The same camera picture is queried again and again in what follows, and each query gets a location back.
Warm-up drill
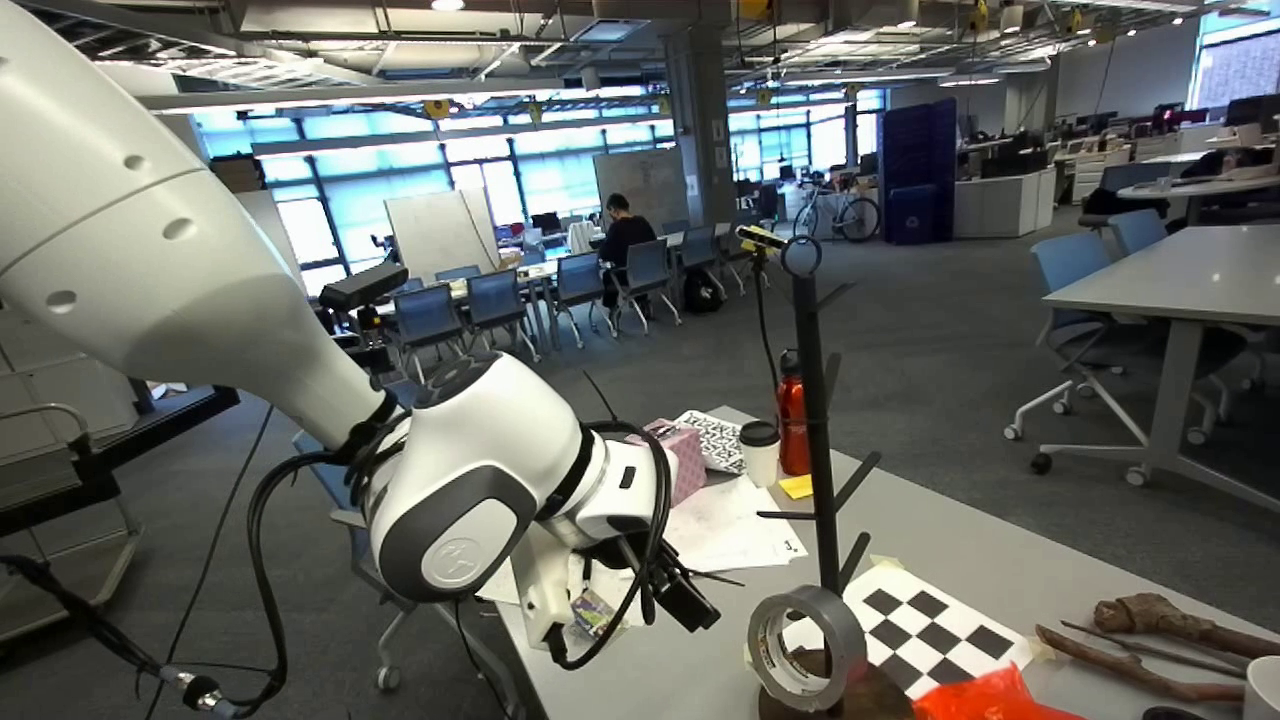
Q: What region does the white cup black lid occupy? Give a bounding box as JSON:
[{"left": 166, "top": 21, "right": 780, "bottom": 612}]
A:
[{"left": 736, "top": 417, "right": 782, "bottom": 491}]

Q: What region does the orange plastic bag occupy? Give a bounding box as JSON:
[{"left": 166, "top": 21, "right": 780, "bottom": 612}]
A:
[{"left": 913, "top": 665, "right": 1087, "bottom": 720}]

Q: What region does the blue office chair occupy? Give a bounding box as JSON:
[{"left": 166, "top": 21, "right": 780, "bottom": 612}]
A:
[
  {"left": 1002, "top": 230, "right": 1153, "bottom": 479},
  {"left": 1103, "top": 206, "right": 1171, "bottom": 261}
]

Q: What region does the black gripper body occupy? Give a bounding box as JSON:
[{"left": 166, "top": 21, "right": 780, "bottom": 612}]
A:
[{"left": 580, "top": 523, "right": 687, "bottom": 626}]

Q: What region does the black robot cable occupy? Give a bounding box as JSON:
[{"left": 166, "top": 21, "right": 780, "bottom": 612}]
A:
[{"left": 0, "top": 444, "right": 402, "bottom": 720}]

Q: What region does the black camera on gooseneck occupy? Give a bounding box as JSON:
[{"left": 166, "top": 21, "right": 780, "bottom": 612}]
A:
[{"left": 736, "top": 220, "right": 798, "bottom": 403}]

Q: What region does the pink tissue box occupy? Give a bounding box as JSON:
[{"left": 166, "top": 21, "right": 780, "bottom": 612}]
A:
[{"left": 641, "top": 417, "right": 710, "bottom": 507}]

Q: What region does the gray office table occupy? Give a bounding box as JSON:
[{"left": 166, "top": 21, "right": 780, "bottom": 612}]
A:
[{"left": 1039, "top": 220, "right": 1280, "bottom": 515}]

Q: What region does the white paper cup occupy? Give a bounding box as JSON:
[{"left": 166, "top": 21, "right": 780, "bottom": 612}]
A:
[{"left": 1240, "top": 652, "right": 1280, "bottom": 720}]

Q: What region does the white paper stack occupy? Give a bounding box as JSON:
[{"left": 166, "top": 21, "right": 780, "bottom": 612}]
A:
[{"left": 658, "top": 476, "right": 811, "bottom": 579}]

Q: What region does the black white checkerboard sheet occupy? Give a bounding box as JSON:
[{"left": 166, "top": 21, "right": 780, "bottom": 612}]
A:
[{"left": 782, "top": 557, "right": 1034, "bottom": 705}]

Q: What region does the bicycle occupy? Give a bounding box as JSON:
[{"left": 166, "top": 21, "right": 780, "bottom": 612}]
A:
[{"left": 795, "top": 173, "right": 884, "bottom": 247}]

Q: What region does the gray tape roll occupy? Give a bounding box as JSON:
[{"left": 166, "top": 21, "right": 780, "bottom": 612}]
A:
[{"left": 744, "top": 579, "right": 872, "bottom": 720}]

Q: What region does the red water bottle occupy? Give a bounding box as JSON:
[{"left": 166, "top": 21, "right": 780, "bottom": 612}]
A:
[{"left": 777, "top": 347, "right": 814, "bottom": 479}]

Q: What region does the black peg stand wooden base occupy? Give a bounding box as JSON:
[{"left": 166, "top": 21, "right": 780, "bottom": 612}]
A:
[{"left": 756, "top": 238, "right": 919, "bottom": 720}]

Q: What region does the black stereo camera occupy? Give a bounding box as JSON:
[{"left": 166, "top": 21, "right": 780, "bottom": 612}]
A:
[{"left": 314, "top": 261, "right": 416, "bottom": 318}]

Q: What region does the blue cabinet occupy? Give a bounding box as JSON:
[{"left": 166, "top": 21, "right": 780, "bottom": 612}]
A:
[{"left": 874, "top": 97, "right": 960, "bottom": 247}]

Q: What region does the person in black clothes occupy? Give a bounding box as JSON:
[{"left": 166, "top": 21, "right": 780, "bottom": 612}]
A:
[{"left": 590, "top": 192, "right": 658, "bottom": 271}]

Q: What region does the printed marker tag sheet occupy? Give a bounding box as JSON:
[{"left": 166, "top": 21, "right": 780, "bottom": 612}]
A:
[{"left": 671, "top": 409, "right": 750, "bottom": 479}]

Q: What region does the white cabinet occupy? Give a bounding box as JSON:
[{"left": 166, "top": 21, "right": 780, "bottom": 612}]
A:
[{"left": 952, "top": 167, "right": 1061, "bottom": 245}]

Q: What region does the small colourful card box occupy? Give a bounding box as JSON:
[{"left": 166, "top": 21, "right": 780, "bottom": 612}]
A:
[{"left": 563, "top": 584, "right": 619, "bottom": 643}]

